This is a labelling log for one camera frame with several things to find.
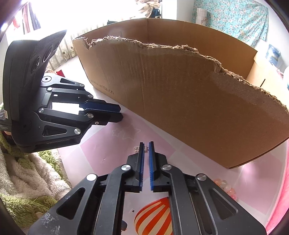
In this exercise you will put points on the brown cardboard box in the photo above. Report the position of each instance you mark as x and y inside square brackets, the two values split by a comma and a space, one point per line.
[190, 81]

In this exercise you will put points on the pile of clothes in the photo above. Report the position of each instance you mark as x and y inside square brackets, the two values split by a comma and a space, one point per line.
[147, 7]

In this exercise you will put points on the teal floral curtain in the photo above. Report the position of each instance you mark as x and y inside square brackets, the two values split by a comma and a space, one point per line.
[246, 21]

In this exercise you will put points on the metal balcony railing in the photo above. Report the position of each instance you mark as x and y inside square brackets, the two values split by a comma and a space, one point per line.
[64, 52]

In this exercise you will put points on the pink balloon print bedsheet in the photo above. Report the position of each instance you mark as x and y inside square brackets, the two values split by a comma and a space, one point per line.
[103, 148]

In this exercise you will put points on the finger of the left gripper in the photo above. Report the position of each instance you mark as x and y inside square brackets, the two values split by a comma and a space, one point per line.
[97, 104]
[103, 117]

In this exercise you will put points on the pink floral blanket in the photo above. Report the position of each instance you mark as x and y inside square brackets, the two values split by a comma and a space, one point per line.
[281, 206]

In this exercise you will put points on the fluffy white green blanket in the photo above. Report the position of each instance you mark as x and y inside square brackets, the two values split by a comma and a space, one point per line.
[31, 183]

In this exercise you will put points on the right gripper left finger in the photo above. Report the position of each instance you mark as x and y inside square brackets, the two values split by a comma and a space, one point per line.
[95, 205]

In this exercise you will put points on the blue water bottle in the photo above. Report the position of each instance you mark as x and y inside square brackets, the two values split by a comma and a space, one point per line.
[273, 55]

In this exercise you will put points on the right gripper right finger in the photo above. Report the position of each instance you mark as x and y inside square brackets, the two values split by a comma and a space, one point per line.
[198, 205]

